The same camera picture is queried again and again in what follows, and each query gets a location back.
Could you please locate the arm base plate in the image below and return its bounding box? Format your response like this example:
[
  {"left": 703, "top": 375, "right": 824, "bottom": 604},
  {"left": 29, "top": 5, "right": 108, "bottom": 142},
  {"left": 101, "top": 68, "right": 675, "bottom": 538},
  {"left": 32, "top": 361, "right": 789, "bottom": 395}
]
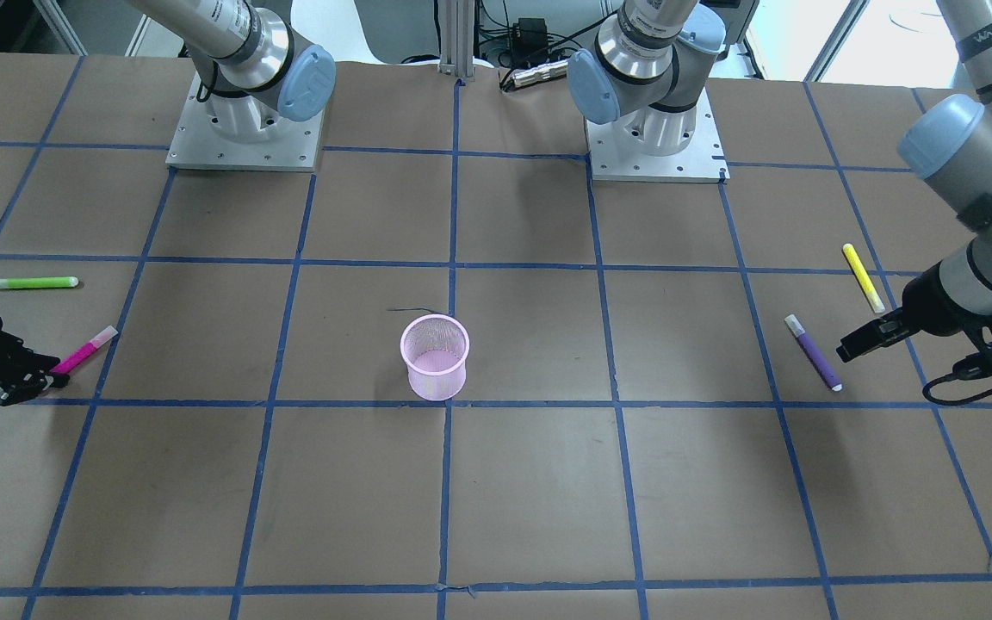
[
  {"left": 584, "top": 90, "right": 731, "bottom": 183},
  {"left": 165, "top": 76, "right": 326, "bottom": 173}
]

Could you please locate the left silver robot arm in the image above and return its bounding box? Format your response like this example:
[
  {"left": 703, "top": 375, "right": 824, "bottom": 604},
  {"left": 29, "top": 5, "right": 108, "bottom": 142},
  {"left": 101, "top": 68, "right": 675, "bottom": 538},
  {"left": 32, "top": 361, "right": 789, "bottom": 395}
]
[{"left": 837, "top": 1, "right": 992, "bottom": 368}]

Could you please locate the aluminium frame post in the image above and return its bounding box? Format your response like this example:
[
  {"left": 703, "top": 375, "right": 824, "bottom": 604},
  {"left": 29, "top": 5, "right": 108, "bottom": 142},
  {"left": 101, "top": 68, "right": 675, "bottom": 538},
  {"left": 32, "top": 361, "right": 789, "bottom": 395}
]
[{"left": 434, "top": 0, "right": 477, "bottom": 85}]

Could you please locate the pink mesh cup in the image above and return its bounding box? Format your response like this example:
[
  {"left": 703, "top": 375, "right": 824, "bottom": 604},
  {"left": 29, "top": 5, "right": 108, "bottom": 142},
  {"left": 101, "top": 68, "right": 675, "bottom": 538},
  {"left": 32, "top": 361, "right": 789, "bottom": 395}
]
[{"left": 399, "top": 313, "right": 471, "bottom": 401}]

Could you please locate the green pen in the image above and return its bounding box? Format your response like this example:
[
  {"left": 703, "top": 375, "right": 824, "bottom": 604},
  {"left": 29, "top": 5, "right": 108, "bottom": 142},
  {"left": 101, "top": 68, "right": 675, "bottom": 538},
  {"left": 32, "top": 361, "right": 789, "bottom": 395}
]
[{"left": 0, "top": 277, "right": 80, "bottom": 290}]

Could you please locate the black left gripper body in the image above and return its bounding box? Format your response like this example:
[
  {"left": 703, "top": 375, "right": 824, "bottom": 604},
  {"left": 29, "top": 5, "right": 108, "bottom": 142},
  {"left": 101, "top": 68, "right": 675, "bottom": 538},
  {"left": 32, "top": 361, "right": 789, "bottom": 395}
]
[{"left": 895, "top": 274, "right": 971, "bottom": 338}]

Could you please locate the pink pen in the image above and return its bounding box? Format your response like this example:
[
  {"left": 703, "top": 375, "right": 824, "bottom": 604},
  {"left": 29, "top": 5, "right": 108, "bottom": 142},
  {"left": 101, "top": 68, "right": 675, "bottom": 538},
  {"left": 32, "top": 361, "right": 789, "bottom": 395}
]
[{"left": 51, "top": 325, "right": 119, "bottom": 374}]

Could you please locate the yellow pen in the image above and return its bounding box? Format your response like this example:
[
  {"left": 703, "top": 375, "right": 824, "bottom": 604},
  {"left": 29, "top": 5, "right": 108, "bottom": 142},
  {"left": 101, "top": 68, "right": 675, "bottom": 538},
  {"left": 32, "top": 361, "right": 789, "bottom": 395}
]
[{"left": 841, "top": 243, "right": 886, "bottom": 315}]

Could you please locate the purple pen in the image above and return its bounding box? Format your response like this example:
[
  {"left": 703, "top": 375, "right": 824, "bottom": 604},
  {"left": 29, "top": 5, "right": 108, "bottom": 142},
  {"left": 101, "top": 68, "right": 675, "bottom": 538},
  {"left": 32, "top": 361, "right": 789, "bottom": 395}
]
[{"left": 784, "top": 314, "right": 844, "bottom": 393}]

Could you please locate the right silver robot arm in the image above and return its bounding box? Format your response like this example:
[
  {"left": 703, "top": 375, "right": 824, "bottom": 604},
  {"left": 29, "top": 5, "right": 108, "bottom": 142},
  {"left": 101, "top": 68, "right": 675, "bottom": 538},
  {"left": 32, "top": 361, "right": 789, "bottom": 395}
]
[{"left": 0, "top": 1, "right": 336, "bottom": 406}]

